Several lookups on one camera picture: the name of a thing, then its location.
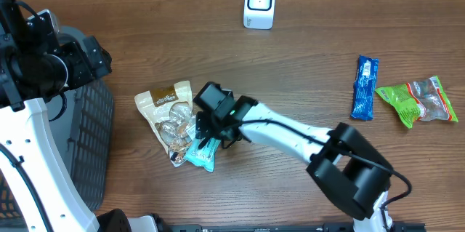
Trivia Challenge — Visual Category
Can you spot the teal snack packet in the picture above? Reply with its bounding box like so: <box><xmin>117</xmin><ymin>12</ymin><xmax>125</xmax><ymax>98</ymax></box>
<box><xmin>184</xmin><ymin>138</ymin><xmax>221</xmax><ymax>172</ymax></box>

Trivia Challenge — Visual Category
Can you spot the beige mushroom snack bag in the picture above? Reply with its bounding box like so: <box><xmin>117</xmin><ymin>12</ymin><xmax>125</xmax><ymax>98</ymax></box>
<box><xmin>134</xmin><ymin>81</ymin><xmax>195</xmax><ymax>167</ymax></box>

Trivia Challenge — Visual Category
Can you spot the blue cookie packet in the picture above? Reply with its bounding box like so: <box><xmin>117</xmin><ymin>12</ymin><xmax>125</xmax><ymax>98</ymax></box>
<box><xmin>350</xmin><ymin>55</ymin><xmax>379</xmax><ymax>121</ymax></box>

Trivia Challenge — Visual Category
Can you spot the green gummy candy bag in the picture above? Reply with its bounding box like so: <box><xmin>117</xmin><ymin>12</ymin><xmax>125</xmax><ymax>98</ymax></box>
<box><xmin>376</xmin><ymin>76</ymin><xmax>458</xmax><ymax>129</ymax></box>

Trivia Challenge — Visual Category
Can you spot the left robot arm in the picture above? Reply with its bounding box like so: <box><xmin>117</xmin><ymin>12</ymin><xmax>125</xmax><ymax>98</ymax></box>
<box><xmin>1</xmin><ymin>0</ymin><xmax>163</xmax><ymax>232</ymax></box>

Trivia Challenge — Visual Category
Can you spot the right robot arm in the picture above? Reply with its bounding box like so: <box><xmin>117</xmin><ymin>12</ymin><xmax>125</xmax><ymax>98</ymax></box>
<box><xmin>193</xmin><ymin>82</ymin><xmax>393</xmax><ymax>231</ymax></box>

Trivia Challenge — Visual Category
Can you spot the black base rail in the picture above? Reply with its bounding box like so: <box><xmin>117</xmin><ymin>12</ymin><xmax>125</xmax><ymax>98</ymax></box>
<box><xmin>166</xmin><ymin>220</ymin><xmax>426</xmax><ymax>232</ymax></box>

